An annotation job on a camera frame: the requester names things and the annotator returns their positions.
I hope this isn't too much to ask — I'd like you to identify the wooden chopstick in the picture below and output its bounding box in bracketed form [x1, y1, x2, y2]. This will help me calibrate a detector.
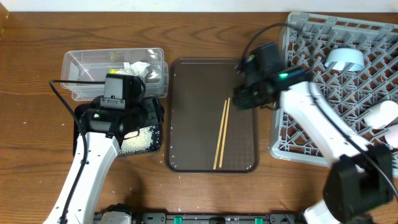
[213, 100, 228, 170]
[219, 98, 230, 168]

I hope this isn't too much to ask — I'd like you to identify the light blue rice bowl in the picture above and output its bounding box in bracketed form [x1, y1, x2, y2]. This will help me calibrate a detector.
[325, 48, 364, 72]

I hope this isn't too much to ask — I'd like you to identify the black plastic bin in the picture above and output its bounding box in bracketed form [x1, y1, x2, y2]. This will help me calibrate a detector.
[75, 96, 164, 156]

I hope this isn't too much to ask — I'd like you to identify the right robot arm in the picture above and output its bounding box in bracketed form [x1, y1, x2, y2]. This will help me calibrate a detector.
[233, 67, 397, 223]

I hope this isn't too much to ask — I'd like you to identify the brown serving tray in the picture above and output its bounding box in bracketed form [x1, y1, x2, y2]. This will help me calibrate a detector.
[165, 58, 259, 174]

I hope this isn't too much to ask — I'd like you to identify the spilled white rice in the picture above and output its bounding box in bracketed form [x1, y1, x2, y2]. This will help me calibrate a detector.
[119, 125, 162, 156]

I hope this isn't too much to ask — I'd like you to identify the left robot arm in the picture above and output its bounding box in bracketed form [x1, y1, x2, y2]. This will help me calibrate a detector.
[46, 96, 164, 223]

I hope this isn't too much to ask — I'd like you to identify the white cup green inside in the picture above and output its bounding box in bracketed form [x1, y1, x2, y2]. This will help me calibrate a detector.
[364, 100, 397, 129]

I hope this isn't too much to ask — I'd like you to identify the clear plastic bin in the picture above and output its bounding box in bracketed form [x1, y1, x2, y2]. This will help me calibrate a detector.
[61, 48, 169, 101]

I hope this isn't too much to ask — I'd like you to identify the grey dishwasher rack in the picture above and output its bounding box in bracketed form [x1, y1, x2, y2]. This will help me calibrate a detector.
[269, 11, 398, 177]

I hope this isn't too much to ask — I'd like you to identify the white tissue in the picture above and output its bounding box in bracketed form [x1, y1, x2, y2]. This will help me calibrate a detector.
[116, 62, 150, 78]

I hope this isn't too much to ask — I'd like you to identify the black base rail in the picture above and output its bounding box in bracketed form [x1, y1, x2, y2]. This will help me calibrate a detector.
[131, 213, 305, 224]

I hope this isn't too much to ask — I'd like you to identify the white cup pink inside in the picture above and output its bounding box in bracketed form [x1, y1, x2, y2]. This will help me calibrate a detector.
[384, 124, 398, 149]

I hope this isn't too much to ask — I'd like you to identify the yellow green snack wrapper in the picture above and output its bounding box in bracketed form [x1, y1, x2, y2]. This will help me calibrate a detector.
[108, 69, 120, 74]

